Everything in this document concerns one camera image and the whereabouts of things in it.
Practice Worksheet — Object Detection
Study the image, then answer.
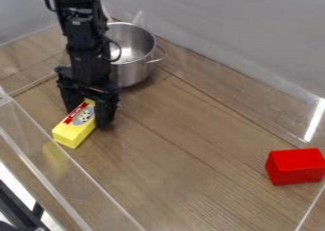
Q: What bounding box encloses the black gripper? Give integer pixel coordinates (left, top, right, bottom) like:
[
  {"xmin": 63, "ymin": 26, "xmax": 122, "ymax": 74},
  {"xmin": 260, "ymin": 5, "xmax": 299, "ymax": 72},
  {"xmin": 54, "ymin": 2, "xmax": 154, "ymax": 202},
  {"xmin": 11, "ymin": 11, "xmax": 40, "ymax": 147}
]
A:
[{"xmin": 55, "ymin": 46, "xmax": 121, "ymax": 129}]

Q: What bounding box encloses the yellow butter block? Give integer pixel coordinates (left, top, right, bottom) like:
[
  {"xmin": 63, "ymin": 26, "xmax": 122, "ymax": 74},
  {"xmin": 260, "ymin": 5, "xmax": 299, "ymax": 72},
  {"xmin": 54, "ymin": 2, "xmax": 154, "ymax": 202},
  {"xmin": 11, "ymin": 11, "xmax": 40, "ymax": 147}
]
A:
[{"xmin": 52, "ymin": 99, "xmax": 97, "ymax": 148}]

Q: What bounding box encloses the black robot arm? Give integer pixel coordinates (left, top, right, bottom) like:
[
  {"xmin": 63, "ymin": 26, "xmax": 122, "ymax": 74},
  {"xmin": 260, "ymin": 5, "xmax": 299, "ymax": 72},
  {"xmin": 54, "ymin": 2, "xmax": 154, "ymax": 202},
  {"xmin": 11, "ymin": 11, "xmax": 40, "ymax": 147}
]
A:
[{"xmin": 44, "ymin": 0, "xmax": 122, "ymax": 128}]

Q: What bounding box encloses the silver steel pot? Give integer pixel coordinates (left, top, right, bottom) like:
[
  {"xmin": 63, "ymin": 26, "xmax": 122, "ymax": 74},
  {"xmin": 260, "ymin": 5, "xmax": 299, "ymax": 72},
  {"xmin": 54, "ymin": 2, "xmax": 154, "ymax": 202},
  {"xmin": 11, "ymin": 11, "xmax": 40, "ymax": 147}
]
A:
[{"xmin": 107, "ymin": 22, "xmax": 166, "ymax": 87}]

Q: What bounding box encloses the red block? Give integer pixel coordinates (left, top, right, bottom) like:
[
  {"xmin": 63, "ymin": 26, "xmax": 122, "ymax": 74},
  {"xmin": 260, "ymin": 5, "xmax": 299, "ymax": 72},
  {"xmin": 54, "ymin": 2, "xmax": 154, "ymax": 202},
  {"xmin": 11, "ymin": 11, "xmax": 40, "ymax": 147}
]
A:
[{"xmin": 265, "ymin": 148, "xmax": 325, "ymax": 185}]

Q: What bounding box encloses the black cable loop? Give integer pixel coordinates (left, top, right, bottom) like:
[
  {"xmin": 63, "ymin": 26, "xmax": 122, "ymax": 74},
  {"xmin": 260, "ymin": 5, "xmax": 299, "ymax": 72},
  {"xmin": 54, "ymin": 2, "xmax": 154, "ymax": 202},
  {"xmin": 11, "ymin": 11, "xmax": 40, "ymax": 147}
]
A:
[{"xmin": 101, "ymin": 38, "xmax": 123, "ymax": 64}]

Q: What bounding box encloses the clear acrylic enclosure wall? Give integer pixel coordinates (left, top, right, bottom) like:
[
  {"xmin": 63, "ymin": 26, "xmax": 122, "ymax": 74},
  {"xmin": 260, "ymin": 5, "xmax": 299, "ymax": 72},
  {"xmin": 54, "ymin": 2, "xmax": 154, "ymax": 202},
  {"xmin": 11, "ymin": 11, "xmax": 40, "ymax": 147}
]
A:
[{"xmin": 0, "ymin": 0, "xmax": 325, "ymax": 231}]

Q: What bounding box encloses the black table frame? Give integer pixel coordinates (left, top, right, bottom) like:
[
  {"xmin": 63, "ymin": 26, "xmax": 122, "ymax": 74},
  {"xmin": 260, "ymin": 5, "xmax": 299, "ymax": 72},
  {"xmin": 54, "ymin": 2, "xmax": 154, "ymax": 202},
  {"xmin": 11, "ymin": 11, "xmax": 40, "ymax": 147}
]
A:
[{"xmin": 0, "ymin": 180, "xmax": 51, "ymax": 231}]

